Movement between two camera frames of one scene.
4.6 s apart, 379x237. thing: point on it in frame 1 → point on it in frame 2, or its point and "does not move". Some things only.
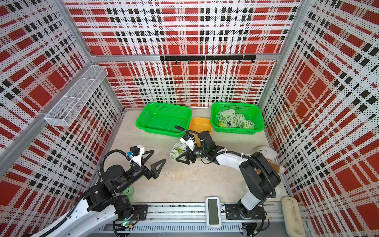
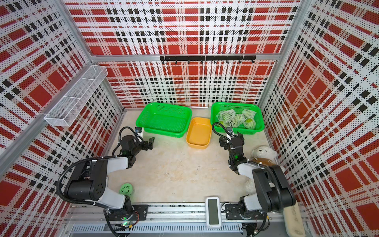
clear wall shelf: [65, 111] does not move
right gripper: [187, 155] → [223, 142]
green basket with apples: [162, 118] does not move
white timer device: [213, 213] does not move
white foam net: [177, 149] → [248, 113]
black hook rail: [188, 58] does not move
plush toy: [271, 155] does not move
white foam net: [224, 116] does not move
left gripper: [153, 166] → [150, 144]
